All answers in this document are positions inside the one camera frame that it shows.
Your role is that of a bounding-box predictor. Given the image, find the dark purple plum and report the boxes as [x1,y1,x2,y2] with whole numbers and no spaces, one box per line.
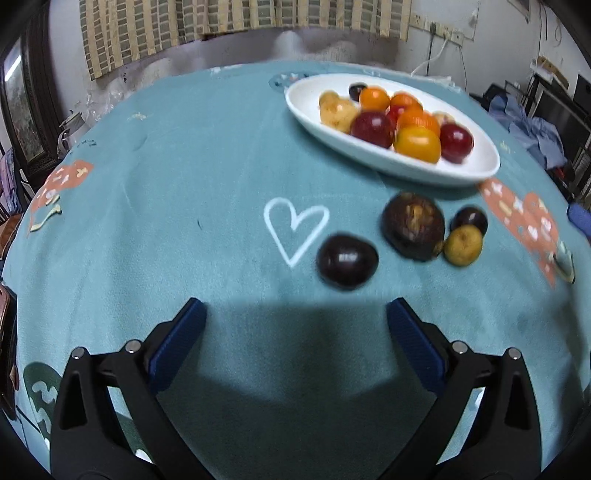
[315,234,380,290]

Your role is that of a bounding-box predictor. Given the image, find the dark red apple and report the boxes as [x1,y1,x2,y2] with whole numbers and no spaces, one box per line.
[440,123,474,164]

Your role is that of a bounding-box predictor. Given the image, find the orange tangerine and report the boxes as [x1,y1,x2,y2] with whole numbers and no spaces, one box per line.
[390,92,423,110]
[359,86,391,113]
[397,109,441,137]

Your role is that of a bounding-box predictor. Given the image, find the small yellow-green fruit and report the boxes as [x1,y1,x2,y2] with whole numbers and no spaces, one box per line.
[444,224,483,267]

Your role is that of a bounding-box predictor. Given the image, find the dark brown passion fruit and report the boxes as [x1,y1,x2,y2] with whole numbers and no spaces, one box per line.
[380,192,446,262]

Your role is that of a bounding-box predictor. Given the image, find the white oval plate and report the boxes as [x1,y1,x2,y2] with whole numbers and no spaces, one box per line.
[286,73,501,187]

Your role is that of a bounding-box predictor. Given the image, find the yellow-orange persimmon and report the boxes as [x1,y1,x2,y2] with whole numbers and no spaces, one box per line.
[394,126,442,164]

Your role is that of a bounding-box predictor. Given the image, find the blue crumpled clothes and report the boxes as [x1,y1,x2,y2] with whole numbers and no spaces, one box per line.
[489,93,567,171]

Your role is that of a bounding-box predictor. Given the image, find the pale pinkish fruit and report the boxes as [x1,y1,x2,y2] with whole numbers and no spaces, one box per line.
[432,112,457,127]

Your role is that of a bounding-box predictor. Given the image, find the red plum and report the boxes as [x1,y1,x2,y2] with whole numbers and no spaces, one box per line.
[349,111,394,149]

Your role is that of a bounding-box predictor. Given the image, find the small red tomato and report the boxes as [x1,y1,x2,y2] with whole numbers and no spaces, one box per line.
[387,105,407,129]

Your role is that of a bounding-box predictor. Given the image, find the black monitor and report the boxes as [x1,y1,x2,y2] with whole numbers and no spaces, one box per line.
[525,73,590,161]

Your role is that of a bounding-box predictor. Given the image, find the yellow potato-like fruit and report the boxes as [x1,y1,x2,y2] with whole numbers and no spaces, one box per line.
[320,97,360,134]

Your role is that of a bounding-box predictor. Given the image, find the small dark plum on plate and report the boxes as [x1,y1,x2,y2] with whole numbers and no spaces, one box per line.
[349,82,368,102]

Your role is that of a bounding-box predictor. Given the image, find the small green-yellow fruit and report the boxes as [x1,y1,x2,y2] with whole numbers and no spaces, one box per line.
[318,90,341,109]

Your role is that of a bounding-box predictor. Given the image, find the striped beige curtain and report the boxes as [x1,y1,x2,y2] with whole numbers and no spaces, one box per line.
[79,0,412,80]

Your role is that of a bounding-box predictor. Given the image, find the white cable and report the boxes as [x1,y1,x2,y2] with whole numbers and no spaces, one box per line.
[410,36,450,77]

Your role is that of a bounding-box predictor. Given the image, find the wall power strip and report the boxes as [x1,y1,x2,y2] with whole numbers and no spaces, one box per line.
[409,13,465,46]

